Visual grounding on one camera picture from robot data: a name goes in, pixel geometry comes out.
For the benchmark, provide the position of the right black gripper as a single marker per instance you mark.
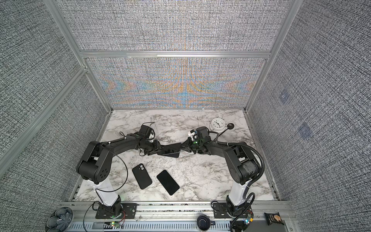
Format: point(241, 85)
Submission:
point(187, 143)

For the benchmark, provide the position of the black phone case front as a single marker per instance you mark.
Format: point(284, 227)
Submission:
point(141, 175)

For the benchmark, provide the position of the small green circuit board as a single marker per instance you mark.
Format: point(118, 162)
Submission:
point(115, 224)

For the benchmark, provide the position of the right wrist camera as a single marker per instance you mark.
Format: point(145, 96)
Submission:
point(199, 133)

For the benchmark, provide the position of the white round clock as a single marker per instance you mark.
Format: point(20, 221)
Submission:
point(218, 125)

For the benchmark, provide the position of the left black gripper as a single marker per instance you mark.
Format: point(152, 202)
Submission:
point(157, 147)

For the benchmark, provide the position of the aluminium front rail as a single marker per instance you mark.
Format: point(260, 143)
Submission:
point(178, 217)

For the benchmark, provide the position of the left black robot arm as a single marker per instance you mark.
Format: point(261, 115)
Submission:
point(95, 166)

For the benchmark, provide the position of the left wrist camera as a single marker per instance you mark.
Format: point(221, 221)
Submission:
point(146, 132)

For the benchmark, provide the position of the black round knob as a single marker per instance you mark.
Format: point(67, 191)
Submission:
point(204, 223)

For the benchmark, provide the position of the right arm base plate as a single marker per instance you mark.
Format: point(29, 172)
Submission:
point(220, 210)

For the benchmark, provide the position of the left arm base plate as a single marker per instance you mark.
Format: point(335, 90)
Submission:
point(127, 211)

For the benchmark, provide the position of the right green circuit board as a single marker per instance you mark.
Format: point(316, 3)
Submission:
point(248, 219)

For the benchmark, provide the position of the black phone front screen up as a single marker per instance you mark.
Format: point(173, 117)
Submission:
point(168, 182)

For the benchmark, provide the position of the black round-head spoon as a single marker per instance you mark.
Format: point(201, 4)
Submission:
point(229, 127)

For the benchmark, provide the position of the black fan left corner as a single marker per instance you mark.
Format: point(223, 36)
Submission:
point(60, 220)

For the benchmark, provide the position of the black phone screen up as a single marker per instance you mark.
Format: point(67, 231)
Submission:
point(172, 150)
point(168, 182)

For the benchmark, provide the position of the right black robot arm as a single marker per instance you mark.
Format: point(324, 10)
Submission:
point(244, 163)

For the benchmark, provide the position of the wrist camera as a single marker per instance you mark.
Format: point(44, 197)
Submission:
point(199, 133)
point(146, 132)

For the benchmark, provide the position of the snack packet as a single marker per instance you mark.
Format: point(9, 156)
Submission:
point(273, 218)

